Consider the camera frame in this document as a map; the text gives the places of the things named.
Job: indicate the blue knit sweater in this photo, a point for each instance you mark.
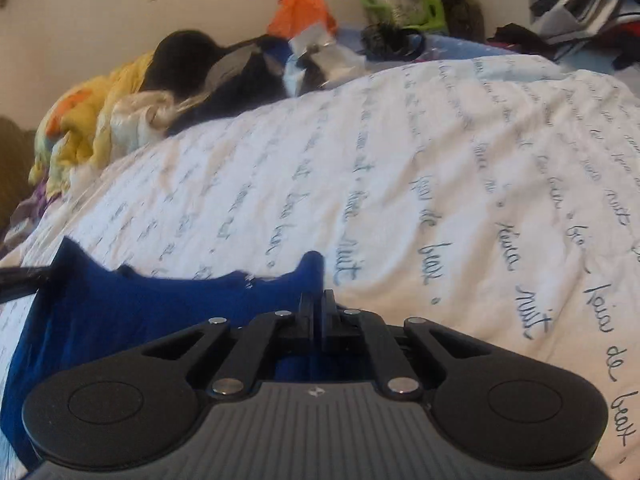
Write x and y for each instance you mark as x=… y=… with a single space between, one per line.
x=100 y=320

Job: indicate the purple cloth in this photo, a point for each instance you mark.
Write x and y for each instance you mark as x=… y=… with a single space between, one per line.
x=35 y=210

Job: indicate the dark plush toy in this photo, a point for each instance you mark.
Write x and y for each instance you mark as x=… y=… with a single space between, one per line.
x=462 y=7

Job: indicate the pile of mixed clothes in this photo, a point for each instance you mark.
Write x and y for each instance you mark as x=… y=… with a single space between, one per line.
x=585 y=10

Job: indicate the dark navy garment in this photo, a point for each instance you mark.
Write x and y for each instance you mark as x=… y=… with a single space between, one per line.
x=250 y=90

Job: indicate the white plastic bags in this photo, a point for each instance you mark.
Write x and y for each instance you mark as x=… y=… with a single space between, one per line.
x=320 y=55

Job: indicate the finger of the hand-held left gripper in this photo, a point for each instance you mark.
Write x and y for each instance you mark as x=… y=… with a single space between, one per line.
x=20 y=282

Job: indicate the dark brown cushion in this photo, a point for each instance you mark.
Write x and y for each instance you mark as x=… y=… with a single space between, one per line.
x=12 y=170

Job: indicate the light blue bed sheet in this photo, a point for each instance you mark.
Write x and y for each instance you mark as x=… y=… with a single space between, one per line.
x=450 y=47

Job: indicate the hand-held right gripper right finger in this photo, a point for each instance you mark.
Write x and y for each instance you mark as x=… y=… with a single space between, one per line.
x=331 y=317

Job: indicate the orange plastic bag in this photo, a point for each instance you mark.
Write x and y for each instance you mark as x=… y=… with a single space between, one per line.
x=300 y=12

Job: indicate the white script-printed bed cover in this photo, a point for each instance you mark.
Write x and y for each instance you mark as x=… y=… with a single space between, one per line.
x=400 y=160

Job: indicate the grey cloth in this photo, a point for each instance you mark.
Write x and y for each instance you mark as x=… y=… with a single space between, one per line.
x=230 y=67

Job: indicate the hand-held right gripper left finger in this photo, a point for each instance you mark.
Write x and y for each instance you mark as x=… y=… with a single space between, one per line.
x=306 y=317

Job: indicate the yellow printed quilt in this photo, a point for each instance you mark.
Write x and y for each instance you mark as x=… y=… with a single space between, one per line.
x=80 y=120

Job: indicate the cream white cloth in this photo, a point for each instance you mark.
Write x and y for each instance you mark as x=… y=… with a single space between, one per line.
x=135 y=120

